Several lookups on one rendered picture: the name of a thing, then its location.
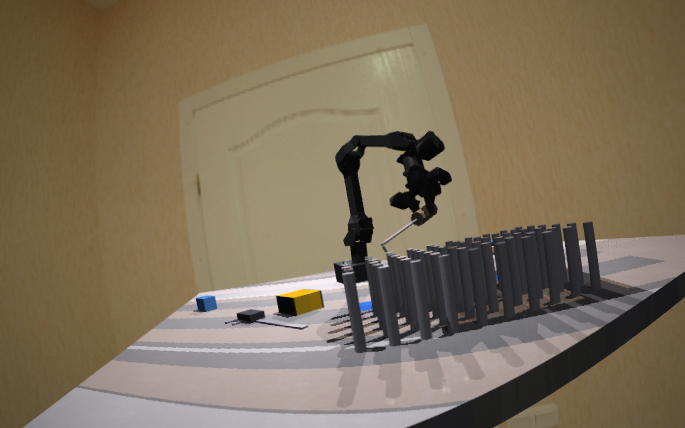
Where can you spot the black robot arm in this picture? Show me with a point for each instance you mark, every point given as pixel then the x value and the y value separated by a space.
pixel 360 227

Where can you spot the blue flat strip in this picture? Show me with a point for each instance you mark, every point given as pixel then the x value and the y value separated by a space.
pixel 365 306

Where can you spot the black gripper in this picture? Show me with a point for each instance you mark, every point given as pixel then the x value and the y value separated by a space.
pixel 418 183

